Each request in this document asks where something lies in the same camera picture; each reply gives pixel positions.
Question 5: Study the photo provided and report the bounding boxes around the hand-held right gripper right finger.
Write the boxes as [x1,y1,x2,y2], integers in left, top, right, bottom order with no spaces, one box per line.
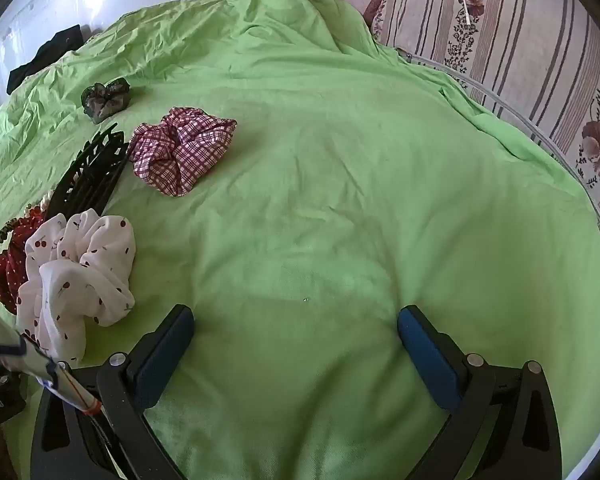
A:
[397,305,563,480]

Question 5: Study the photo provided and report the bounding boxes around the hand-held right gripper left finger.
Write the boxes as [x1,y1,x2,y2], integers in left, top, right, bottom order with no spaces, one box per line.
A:
[30,304,196,480]

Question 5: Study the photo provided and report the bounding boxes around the white cherry print scrunchie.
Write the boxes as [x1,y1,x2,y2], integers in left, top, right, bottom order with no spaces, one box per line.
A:
[16,211,137,363]

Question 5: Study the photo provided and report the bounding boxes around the red polka dot scrunchie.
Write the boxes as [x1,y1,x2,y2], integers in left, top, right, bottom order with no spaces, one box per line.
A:
[0,212,46,316]

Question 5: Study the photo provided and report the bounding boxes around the black hair claw clip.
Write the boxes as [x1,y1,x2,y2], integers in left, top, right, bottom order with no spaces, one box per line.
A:
[44,122,131,221]

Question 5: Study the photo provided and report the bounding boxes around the green bed sheet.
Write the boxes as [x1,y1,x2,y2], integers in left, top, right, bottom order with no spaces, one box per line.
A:
[0,0,600,480]

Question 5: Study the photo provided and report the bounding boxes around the red plaid scrunchie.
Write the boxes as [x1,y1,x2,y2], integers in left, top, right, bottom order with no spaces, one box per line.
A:
[128,106,238,197]

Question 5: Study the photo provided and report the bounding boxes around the dark green scrunchie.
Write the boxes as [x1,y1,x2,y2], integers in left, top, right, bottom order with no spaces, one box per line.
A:
[81,77,132,125]

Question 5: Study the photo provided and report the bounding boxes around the silver curved tube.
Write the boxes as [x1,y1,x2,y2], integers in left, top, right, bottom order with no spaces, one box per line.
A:
[395,47,600,281]

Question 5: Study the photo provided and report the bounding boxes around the black cloth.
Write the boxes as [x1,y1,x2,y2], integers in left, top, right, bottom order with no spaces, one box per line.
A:
[6,25,83,95]

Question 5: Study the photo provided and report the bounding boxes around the striped floral cushion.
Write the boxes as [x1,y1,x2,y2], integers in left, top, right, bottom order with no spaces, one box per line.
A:
[362,0,600,256]

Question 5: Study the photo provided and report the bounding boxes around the white cable with orange band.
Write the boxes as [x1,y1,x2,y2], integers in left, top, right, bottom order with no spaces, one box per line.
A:
[0,297,131,480]

